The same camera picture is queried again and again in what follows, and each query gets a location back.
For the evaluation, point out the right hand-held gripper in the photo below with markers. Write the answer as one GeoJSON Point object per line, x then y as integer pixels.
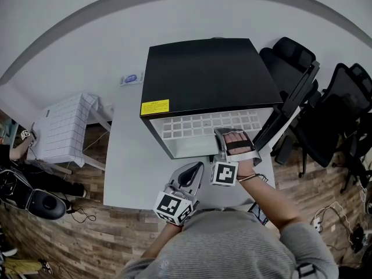
{"type": "Point", "coordinates": [223, 173]}

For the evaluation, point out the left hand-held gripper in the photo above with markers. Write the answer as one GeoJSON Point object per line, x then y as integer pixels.
{"type": "Point", "coordinates": [168, 206]}

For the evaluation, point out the white wire fridge shelf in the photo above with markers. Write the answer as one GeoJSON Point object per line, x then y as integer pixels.
{"type": "Point", "coordinates": [174, 121]}

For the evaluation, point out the person's right forearm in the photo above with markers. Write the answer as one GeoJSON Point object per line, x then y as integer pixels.
{"type": "Point", "coordinates": [270, 199]}

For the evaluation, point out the person's left forearm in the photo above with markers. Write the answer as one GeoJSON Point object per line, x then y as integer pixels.
{"type": "Point", "coordinates": [162, 240]}

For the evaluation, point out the black mini fridge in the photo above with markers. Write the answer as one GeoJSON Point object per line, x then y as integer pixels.
{"type": "Point", "coordinates": [209, 74]}

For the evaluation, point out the person's right hand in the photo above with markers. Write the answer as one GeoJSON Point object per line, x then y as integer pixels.
{"type": "Point", "coordinates": [236, 138]}

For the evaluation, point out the person's grey knit sweater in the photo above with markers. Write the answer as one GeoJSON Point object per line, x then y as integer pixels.
{"type": "Point", "coordinates": [229, 246]}

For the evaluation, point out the dark waist device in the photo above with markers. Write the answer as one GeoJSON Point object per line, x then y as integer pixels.
{"type": "Point", "coordinates": [258, 214]}

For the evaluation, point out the black padded office chair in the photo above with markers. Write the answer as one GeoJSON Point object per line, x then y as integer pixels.
{"type": "Point", "coordinates": [286, 60]}

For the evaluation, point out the small white table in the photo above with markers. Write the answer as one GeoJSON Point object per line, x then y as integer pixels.
{"type": "Point", "coordinates": [97, 121]}

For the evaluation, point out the white blue wipes packet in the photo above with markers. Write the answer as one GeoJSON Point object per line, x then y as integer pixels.
{"type": "Point", "coordinates": [130, 79]}

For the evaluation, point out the black mesh office chair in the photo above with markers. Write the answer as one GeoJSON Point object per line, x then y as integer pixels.
{"type": "Point", "coordinates": [328, 126]}

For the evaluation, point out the white power strip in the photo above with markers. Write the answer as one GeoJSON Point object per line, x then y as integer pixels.
{"type": "Point", "coordinates": [317, 224]}

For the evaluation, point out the white checked tablecloth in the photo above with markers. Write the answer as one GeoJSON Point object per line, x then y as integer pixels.
{"type": "Point", "coordinates": [64, 126]}

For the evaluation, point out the black swivel office chair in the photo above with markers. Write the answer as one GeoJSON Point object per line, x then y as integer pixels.
{"type": "Point", "coordinates": [357, 161]}

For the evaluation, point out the black white sneaker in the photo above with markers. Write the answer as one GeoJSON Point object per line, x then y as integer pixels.
{"type": "Point", "coordinates": [45, 266]}

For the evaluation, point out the black lumpy bag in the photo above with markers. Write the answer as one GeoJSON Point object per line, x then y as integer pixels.
{"type": "Point", "coordinates": [358, 239]}

